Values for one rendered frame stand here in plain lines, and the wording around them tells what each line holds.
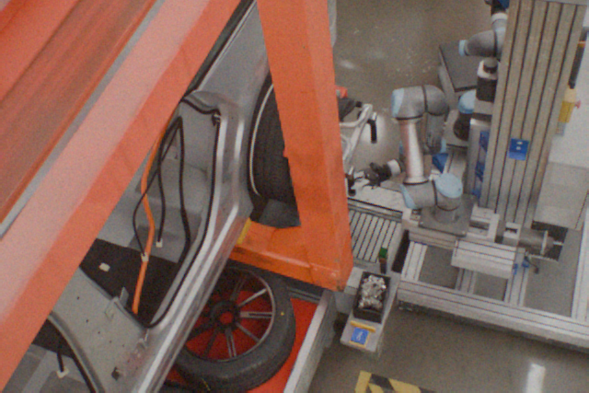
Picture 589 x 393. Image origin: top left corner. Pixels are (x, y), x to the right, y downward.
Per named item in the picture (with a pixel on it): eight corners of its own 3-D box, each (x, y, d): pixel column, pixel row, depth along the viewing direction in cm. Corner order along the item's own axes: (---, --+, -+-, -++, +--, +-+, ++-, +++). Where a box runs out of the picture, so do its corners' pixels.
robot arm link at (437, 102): (448, 75, 333) (442, 139, 374) (422, 79, 333) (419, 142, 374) (454, 98, 326) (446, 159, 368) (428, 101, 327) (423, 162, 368)
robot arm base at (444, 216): (467, 201, 359) (467, 189, 351) (459, 227, 351) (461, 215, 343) (433, 193, 363) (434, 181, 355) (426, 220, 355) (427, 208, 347)
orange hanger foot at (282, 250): (230, 228, 400) (217, 191, 372) (324, 256, 384) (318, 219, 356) (216, 255, 391) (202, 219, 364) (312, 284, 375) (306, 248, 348)
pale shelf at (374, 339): (368, 267, 389) (368, 264, 386) (401, 276, 384) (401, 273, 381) (340, 343, 367) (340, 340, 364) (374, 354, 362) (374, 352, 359)
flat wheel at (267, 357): (180, 272, 417) (169, 251, 398) (301, 275, 407) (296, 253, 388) (157, 393, 379) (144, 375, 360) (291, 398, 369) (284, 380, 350)
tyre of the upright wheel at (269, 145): (225, 146, 351) (252, 214, 406) (272, 159, 343) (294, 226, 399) (278, 39, 380) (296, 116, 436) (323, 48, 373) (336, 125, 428)
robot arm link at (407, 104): (438, 209, 339) (425, 86, 328) (404, 213, 340) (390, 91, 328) (433, 202, 351) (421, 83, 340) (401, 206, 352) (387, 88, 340)
